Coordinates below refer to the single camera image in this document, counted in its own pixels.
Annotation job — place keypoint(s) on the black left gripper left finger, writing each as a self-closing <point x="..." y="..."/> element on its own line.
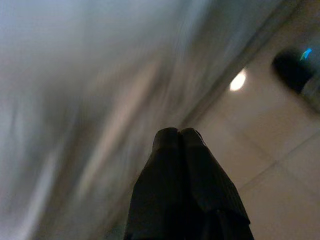
<point x="157" y="195"/>

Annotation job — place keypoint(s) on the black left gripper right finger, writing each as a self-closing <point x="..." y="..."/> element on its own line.
<point x="210" y="200"/>

